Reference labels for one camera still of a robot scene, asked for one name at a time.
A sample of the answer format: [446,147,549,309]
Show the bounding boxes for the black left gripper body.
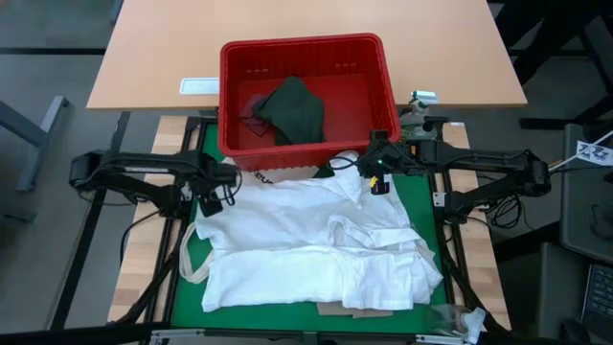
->
[196,161,241,218]

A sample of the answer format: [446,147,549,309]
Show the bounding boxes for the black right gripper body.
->
[356,128,409,196]

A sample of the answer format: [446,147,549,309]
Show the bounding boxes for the white printed tote bag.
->
[178,162,332,286]

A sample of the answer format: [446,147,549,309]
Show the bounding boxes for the white garment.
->
[193,149,445,312]

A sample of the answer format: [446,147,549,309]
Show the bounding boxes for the beige trousers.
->
[315,300,395,320]

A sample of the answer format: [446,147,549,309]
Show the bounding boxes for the red plastic laundry bin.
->
[217,32,402,173]

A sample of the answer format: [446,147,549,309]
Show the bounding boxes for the maroon cloth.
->
[238,93,272,138]

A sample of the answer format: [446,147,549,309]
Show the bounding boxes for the white paper label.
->
[178,76,220,96]

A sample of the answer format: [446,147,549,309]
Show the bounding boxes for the dark green garment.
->
[253,75,328,147]

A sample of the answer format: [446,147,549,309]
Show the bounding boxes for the green work mat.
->
[170,119,449,335]

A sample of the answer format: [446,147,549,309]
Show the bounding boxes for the light wooden table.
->
[86,0,528,111]

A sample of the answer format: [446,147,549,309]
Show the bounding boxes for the clear plastic spray bottle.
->
[424,303,488,345]

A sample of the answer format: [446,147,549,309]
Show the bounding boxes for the grey metal desk leg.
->
[0,95,72,194]

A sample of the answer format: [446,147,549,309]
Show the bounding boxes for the grey side desk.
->
[558,122,613,265]

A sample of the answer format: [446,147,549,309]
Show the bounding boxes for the white patterned paper flag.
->
[567,128,613,168]

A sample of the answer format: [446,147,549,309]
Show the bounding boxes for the black keyboard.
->
[579,263,613,332]

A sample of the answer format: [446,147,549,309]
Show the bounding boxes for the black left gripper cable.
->
[222,167,244,207]

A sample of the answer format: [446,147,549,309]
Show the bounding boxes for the black cable bundle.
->
[488,191,528,231]

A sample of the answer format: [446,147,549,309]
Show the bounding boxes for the black aluminium frame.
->
[110,114,511,345]

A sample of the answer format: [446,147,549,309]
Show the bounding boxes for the silver frame bracket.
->
[149,328,208,345]
[414,333,469,345]

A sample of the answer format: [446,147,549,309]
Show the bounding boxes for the black desk frame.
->
[519,0,613,130]

